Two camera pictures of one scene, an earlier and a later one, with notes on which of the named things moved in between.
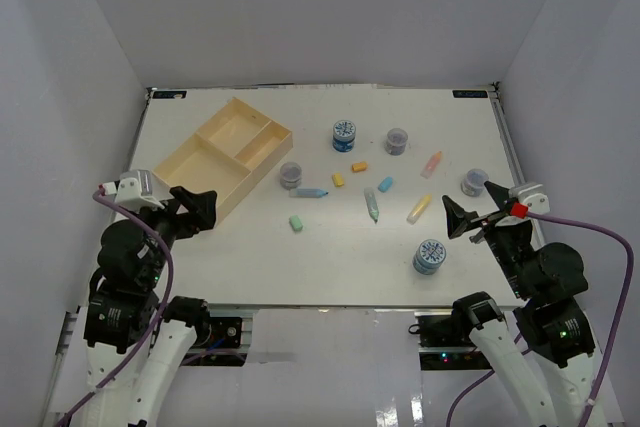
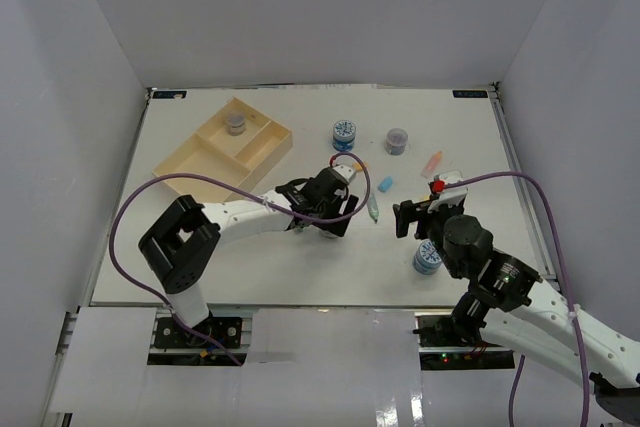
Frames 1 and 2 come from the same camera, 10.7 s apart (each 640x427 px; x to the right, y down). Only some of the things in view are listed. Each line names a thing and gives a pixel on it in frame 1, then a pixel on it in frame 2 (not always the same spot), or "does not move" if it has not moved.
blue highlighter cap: x=385 y=184 does not move
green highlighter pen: x=371 y=203 does not move
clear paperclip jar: x=290 y=175 to x=235 y=121
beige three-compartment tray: x=230 y=156 does not move
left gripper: x=202 y=210 to x=348 y=206
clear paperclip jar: x=474 y=184 to x=328 y=234
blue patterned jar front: x=429 y=256 does not move
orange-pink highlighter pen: x=431 y=164 does not move
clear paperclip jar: x=396 y=142 does not move
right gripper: x=458 y=219 to x=406 y=212
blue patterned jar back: x=344 y=136 does not move
